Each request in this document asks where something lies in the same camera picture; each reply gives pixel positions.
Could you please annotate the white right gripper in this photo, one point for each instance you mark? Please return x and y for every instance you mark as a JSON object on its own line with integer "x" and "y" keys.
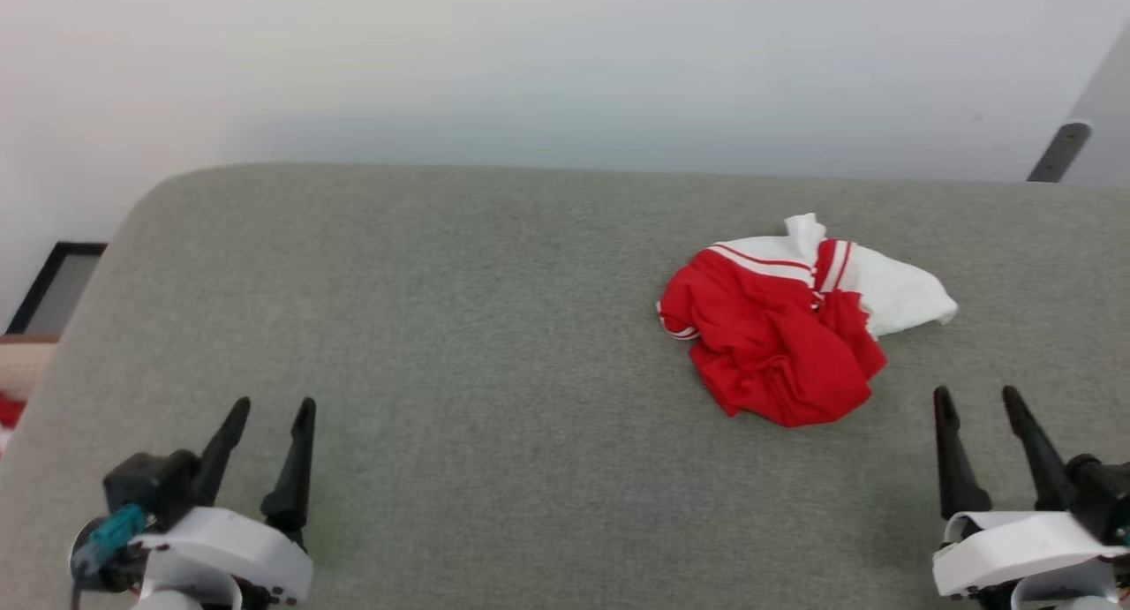
{"x": 1015, "y": 548}

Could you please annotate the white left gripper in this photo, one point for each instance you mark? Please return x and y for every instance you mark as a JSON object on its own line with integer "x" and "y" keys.
{"x": 229, "y": 548}

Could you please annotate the red and white garment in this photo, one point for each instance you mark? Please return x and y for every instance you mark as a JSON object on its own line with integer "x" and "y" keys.
{"x": 777, "y": 345}

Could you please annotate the beige wooden item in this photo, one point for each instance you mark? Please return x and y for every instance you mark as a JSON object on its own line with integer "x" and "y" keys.
{"x": 22, "y": 367}

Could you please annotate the small red item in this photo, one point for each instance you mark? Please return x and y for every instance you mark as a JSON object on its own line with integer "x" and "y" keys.
{"x": 7, "y": 413}

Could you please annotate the black framed panel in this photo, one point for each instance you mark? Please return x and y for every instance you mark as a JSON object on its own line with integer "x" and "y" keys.
{"x": 57, "y": 292}

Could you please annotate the grey metal bar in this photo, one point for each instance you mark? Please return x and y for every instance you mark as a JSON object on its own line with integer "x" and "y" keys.
{"x": 1059, "y": 151}

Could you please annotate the grey slanted panel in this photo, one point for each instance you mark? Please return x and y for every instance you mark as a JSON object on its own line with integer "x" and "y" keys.
{"x": 1108, "y": 124}

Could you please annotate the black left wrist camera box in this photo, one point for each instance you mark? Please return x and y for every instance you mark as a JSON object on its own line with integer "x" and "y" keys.
{"x": 150, "y": 482}

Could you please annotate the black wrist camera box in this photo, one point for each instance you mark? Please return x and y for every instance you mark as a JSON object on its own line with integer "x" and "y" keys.
{"x": 150, "y": 482}
{"x": 1103, "y": 495}

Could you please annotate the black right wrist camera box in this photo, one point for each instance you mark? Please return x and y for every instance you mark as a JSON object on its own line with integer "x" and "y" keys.
{"x": 1103, "y": 495}

